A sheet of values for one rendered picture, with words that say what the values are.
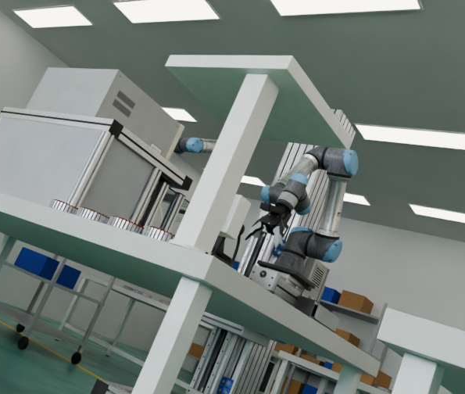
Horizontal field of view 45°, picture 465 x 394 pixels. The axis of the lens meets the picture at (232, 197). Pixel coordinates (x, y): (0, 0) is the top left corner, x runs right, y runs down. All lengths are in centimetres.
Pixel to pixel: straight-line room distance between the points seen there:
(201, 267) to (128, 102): 108
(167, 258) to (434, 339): 54
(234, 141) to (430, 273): 779
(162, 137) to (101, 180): 42
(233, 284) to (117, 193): 84
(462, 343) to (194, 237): 55
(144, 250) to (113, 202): 72
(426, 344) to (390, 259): 825
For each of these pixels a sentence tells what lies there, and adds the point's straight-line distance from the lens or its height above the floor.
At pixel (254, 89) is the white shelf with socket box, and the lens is 126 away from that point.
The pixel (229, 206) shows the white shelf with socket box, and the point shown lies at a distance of 120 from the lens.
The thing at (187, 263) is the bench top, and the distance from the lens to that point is 111.
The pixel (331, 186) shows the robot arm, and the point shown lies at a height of 146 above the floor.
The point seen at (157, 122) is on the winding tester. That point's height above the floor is 126.
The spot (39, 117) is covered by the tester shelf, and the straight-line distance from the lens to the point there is 217.
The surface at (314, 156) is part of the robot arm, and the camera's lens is 266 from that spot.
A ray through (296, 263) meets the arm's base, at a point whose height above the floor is 108.
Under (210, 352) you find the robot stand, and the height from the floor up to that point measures 55.
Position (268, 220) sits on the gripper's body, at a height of 111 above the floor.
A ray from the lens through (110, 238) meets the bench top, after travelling 128.
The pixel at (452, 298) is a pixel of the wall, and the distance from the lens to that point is 870.
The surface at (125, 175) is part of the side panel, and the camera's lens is 191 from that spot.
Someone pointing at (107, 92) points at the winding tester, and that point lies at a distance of 200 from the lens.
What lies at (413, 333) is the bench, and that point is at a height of 72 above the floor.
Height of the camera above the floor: 60
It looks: 14 degrees up
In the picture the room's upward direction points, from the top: 23 degrees clockwise
